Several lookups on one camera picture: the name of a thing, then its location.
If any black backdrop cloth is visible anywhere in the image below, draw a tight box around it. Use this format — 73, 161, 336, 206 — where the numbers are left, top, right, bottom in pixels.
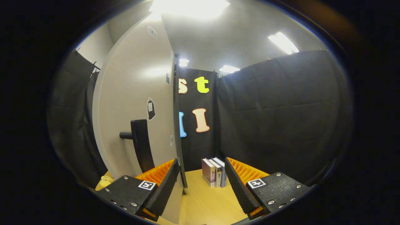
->
47, 50, 352, 188

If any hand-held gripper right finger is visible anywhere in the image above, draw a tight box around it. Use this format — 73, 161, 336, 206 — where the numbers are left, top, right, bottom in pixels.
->
225, 157, 313, 220

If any white spine book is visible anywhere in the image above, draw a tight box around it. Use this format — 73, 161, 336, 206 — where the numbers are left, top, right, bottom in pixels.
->
208, 159, 223, 188

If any yellow plush toy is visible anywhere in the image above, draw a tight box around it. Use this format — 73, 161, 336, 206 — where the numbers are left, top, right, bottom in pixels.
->
99, 175, 115, 188

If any dark grey tall cabinet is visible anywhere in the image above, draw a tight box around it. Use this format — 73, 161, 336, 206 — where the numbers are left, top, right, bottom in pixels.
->
173, 54, 188, 188

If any maroon book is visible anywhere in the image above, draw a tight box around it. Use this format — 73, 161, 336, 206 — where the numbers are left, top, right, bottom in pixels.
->
202, 158, 216, 187

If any large square ceiling light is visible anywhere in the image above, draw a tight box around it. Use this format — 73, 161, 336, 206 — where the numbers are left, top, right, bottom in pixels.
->
149, 0, 231, 19

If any long ceiling light strip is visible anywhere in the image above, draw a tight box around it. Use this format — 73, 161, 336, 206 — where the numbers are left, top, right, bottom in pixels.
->
268, 32, 300, 55

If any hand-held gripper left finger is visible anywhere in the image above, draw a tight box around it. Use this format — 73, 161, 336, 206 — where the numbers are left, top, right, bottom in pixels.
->
95, 159, 181, 221

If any beige cabinet door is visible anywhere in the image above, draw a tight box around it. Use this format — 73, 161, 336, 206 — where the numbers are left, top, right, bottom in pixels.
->
92, 12, 185, 224

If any black door handle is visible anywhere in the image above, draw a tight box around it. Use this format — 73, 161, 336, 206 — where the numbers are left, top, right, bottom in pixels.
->
119, 119, 156, 173

